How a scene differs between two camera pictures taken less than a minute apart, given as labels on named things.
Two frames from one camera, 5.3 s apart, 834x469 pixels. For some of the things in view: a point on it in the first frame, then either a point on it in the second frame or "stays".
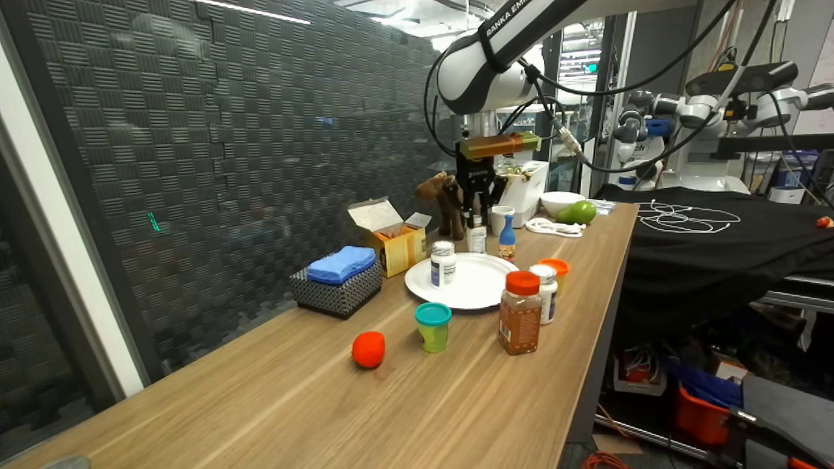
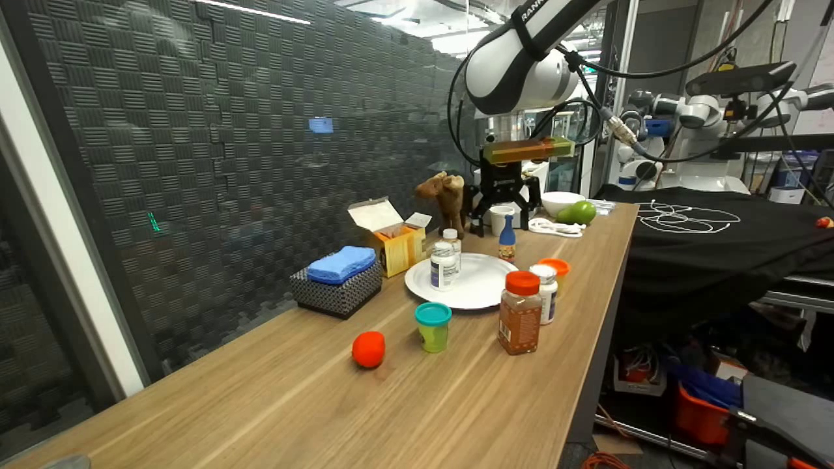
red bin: [698, 420] stays
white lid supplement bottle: [547, 289] stays
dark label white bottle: [443, 263] stays
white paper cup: [496, 218] stays
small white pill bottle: [478, 235] to [451, 263]
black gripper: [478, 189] to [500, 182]
